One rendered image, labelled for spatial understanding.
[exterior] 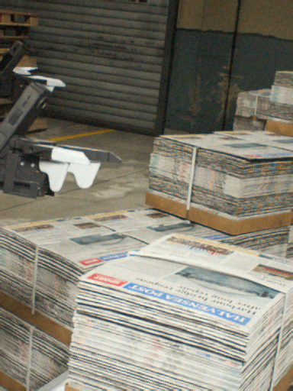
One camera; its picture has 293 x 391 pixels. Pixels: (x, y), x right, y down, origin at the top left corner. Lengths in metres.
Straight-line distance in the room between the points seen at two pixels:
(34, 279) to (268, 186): 0.78
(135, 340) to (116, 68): 8.70
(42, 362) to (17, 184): 1.07
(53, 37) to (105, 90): 0.98
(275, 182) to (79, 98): 7.76
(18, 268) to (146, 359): 1.00
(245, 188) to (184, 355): 1.20
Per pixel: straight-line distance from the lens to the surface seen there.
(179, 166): 2.47
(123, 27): 9.80
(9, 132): 1.15
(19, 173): 1.14
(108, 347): 1.25
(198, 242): 1.49
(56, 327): 2.07
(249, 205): 2.37
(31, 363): 2.20
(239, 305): 1.21
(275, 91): 2.97
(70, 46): 10.17
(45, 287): 2.09
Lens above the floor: 1.44
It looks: 13 degrees down
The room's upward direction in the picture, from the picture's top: 6 degrees clockwise
